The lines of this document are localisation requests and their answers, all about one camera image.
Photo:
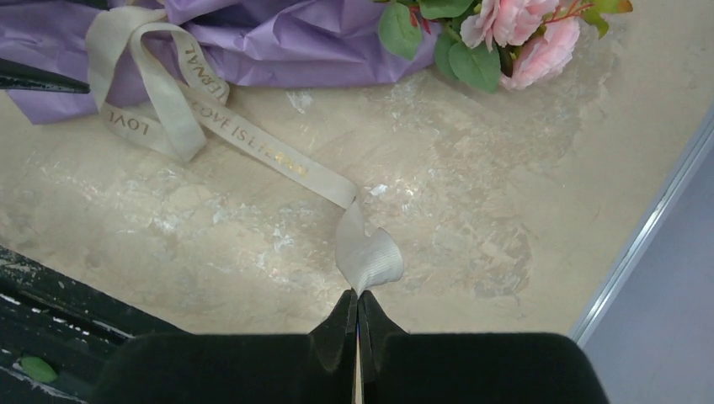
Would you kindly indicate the artificial flower bunch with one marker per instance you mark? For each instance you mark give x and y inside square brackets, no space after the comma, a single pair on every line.
[491,44]

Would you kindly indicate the purple wrapping paper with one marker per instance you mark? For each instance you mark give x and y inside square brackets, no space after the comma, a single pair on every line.
[276,44]

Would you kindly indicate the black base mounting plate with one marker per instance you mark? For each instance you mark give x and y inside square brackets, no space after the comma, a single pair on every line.
[57,333]

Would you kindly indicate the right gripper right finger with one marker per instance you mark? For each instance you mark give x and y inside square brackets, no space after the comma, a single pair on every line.
[492,367]

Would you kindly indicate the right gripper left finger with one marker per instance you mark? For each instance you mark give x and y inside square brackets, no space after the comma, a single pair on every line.
[313,367]

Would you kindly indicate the beige printed ribbon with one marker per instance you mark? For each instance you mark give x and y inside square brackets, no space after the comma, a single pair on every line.
[188,97]

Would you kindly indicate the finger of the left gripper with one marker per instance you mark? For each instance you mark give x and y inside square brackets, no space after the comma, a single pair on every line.
[18,76]

